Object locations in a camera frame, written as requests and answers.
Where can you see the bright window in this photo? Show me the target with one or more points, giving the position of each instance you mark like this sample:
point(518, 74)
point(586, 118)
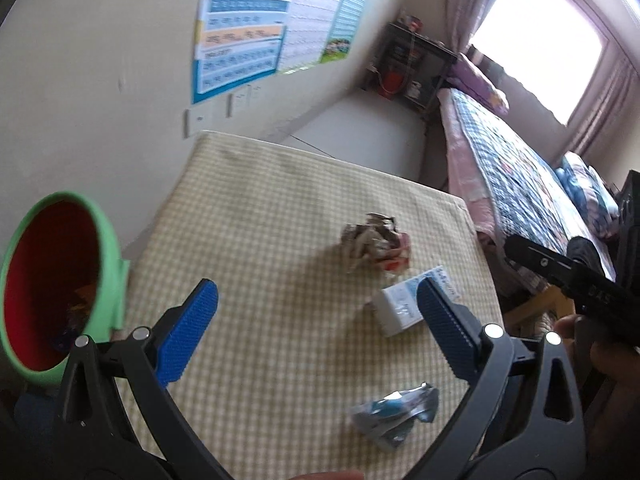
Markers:
point(540, 40)

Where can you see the blue white milk carton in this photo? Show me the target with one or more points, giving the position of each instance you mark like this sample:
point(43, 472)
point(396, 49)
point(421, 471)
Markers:
point(400, 310)

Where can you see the dark shelf cabinet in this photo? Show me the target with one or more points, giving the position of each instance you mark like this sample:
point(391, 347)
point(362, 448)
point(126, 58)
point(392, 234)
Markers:
point(430, 60)

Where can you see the blue white snack wrapper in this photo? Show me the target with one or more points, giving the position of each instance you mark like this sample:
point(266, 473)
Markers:
point(390, 415)

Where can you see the white wall socket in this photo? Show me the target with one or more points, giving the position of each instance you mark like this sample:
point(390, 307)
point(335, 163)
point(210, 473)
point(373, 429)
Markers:
point(193, 122)

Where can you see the blue patterned pillow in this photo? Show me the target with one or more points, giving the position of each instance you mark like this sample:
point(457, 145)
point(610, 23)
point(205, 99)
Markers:
point(585, 190)

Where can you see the pink curtain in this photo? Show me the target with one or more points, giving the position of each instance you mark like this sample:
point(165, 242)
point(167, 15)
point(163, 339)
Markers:
point(610, 105)
point(465, 0)

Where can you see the purple pillow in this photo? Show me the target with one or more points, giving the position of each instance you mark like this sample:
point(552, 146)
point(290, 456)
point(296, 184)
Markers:
point(480, 82)

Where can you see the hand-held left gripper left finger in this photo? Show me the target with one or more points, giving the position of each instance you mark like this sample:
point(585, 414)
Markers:
point(192, 325)

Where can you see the pink strawberry print wrapper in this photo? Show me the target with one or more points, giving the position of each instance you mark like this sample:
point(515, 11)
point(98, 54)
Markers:
point(401, 260)

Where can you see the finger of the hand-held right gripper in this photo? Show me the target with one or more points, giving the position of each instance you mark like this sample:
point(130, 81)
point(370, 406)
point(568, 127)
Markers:
point(530, 257)

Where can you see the white chart wall poster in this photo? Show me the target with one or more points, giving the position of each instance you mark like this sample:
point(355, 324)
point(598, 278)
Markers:
point(312, 20)

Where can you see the teal wall poster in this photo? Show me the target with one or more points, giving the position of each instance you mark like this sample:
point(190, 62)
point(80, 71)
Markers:
point(350, 10)

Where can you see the wooden chair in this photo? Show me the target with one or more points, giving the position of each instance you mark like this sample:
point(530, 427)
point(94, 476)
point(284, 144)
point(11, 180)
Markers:
point(545, 300)

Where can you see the bed with patterned quilt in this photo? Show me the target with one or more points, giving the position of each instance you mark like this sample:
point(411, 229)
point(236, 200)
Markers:
point(510, 175)

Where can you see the person's left hand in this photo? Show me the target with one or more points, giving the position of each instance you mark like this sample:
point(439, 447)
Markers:
point(325, 476)

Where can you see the grey paper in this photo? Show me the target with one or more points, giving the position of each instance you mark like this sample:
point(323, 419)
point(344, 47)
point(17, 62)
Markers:
point(362, 242)

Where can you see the person's right hand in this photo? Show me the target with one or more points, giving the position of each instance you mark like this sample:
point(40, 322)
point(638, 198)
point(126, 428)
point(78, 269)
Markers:
point(615, 375)

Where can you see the red bucket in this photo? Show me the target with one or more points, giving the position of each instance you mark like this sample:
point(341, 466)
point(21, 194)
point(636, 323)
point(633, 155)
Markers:
point(391, 85)

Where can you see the dark cloth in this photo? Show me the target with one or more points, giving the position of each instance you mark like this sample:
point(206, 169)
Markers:
point(592, 257)

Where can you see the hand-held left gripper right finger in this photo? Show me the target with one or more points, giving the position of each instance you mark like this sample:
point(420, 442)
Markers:
point(445, 325)

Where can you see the red bin with green rim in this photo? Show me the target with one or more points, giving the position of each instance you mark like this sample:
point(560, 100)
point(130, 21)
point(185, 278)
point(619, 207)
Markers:
point(107, 270)

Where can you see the pink bed sheet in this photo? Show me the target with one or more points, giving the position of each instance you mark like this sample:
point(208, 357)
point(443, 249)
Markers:
point(460, 170)

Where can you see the blue letter wall poster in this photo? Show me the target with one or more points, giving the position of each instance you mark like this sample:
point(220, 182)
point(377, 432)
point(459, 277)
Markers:
point(240, 35)

